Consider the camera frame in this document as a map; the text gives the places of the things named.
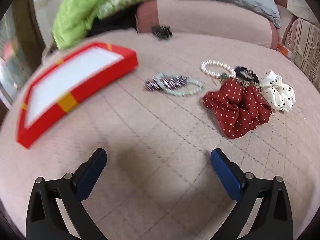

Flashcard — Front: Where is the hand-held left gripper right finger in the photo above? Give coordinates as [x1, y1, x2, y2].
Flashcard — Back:
[210, 148, 293, 240]

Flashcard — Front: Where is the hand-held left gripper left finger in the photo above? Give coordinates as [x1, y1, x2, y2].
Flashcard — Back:
[26, 148, 108, 240]

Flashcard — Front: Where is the red polka dot scrunchie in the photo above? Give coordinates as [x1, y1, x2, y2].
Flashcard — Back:
[202, 77, 272, 139]

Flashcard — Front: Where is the pale green bead bracelet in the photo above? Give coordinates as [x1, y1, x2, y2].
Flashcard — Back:
[155, 72, 203, 97]

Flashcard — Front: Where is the leopard print hair tie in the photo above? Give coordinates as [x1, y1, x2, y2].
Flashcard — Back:
[235, 79, 263, 90]

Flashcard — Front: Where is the white dotted scrunchie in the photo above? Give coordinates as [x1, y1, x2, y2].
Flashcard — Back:
[259, 70, 296, 112]

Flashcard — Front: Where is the red tray box white inside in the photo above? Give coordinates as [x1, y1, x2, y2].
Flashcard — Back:
[16, 41, 138, 150]

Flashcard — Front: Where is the black hair tie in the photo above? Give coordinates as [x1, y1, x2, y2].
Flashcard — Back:
[234, 66, 260, 83]

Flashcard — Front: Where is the black barrette hair clip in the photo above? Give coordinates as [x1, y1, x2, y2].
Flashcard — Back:
[145, 75, 187, 91]

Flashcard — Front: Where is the orange packet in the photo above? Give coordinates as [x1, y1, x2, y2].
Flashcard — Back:
[277, 44, 293, 60]

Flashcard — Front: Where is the stained glass door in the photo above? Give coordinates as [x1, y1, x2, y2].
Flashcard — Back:
[0, 5, 45, 110]

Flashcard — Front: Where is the striped floral cushion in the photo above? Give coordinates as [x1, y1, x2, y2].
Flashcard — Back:
[282, 17, 320, 90]

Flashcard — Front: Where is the pink pillow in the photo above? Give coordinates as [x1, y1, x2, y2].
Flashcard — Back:
[136, 0, 278, 49]

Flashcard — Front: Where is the black claw hair clip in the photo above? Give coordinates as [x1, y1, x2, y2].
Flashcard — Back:
[151, 24, 173, 40]

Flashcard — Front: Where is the dark cloth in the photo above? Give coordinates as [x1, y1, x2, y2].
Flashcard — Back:
[87, 7, 139, 37]

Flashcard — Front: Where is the green quilt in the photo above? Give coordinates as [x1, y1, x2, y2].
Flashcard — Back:
[52, 0, 202, 50]

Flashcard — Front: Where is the cream patterned pillow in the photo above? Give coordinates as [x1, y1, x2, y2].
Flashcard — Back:
[272, 0, 314, 24]

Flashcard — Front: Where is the white pearl bracelet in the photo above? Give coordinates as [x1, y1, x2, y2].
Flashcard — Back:
[200, 59, 237, 79]

